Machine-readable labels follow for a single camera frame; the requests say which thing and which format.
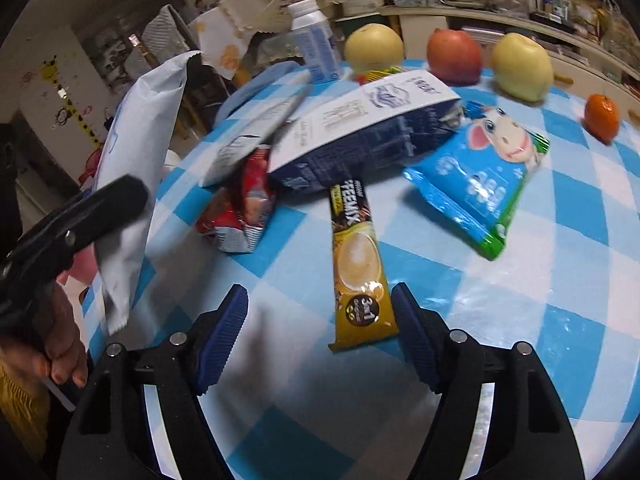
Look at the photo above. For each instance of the red apple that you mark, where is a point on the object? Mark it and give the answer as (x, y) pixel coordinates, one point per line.
(454, 57)

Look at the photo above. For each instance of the light blue chair back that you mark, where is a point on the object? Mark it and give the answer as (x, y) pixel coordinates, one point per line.
(250, 87)

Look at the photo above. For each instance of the yellow garment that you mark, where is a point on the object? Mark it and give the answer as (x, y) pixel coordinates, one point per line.
(22, 405)

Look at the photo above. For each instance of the yellow coffee sachet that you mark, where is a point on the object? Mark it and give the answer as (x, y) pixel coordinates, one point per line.
(357, 265)

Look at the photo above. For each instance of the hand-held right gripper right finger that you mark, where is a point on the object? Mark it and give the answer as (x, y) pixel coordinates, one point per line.
(415, 340)

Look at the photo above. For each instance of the red snack packet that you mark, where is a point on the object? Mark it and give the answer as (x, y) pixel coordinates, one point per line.
(250, 205)

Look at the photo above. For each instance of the white plastic bottle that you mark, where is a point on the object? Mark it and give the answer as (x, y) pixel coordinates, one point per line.
(315, 40)

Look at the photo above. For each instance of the person's left hand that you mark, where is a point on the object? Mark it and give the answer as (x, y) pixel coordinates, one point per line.
(67, 345)

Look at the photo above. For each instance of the yellow apple left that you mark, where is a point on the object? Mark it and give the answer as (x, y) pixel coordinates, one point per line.
(372, 47)

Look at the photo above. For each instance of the white and navy packet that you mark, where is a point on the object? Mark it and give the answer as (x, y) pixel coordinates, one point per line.
(360, 135)

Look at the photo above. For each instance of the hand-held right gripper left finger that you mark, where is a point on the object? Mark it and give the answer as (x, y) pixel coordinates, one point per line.
(220, 340)

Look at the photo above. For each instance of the large white plastic bag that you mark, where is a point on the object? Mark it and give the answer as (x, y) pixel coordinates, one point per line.
(145, 125)

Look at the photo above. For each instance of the white crumpled printed wrapper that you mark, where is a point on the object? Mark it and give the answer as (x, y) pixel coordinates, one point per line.
(250, 135)

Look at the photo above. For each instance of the yellow green noodle packet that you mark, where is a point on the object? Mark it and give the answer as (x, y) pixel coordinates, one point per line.
(377, 74)

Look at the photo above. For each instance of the white cloth orange print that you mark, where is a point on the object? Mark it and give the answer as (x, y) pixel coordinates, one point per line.
(220, 42)

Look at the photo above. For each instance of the giraffe wall sticker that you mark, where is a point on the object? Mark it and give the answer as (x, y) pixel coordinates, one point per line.
(65, 100)

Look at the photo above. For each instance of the pink plastic basin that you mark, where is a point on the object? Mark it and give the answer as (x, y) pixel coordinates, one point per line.
(82, 270)

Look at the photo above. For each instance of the blue cow print packet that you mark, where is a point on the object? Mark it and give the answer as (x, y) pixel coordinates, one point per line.
(475, 175)

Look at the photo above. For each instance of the large yellow apple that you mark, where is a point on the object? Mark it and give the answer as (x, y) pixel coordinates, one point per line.
(522, 67)

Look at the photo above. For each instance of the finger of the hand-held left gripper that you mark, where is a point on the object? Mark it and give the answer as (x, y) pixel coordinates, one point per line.
(100, 205)

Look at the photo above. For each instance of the chair with grey cover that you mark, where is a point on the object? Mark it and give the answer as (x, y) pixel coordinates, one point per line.
(167, 30)

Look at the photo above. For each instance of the blue white checked tablecloth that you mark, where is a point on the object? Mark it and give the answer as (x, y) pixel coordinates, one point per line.
(550, 335)

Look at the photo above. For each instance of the orange mandarin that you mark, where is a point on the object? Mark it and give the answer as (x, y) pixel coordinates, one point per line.
(601, 117)

